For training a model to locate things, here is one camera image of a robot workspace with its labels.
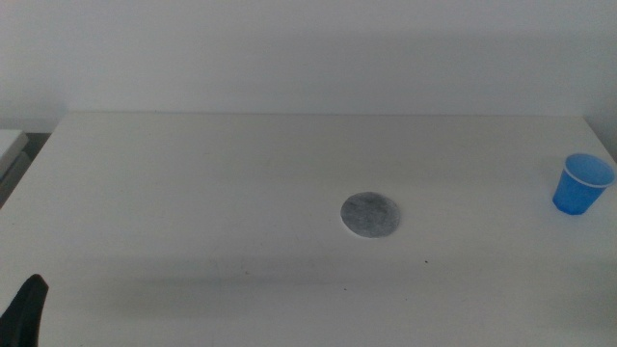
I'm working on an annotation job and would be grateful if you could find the white side table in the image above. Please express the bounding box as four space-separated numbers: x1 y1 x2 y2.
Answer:
0 128 33 206

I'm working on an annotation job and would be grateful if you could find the round grey cup mat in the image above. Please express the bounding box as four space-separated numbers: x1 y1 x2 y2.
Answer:
339 191 402 239

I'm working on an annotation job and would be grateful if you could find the blue plastic cup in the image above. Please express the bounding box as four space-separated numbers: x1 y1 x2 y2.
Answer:
551 152 617 216

